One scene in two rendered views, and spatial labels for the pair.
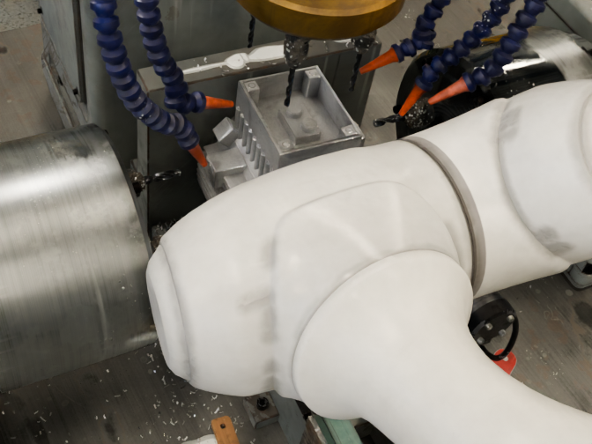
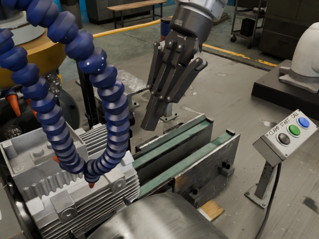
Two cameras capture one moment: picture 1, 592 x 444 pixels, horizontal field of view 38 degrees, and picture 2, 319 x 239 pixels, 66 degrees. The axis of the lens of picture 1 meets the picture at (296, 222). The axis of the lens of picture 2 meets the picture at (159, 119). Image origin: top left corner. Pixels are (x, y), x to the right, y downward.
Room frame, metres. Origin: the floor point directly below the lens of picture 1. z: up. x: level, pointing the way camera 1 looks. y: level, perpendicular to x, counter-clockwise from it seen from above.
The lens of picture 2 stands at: (0.54, 0.37, 1.43)
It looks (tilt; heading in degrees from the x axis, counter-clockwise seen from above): 35 degrees down; 264
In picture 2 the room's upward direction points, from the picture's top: straight up
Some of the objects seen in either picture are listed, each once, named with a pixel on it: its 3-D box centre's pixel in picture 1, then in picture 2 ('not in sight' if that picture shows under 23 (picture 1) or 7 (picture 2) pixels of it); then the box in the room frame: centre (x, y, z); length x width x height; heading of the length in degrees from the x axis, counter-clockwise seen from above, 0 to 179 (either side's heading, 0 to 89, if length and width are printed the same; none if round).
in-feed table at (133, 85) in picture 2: not in sight; (113, 94); (0.65, -0.66, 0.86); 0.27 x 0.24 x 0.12; 124
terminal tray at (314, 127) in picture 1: (295, 130); (47, 158); (0.71, 0.02, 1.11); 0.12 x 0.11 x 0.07; 33
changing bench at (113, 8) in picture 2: not in sight; (138, 14); (0.41, -5.29, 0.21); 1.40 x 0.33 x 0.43; 37
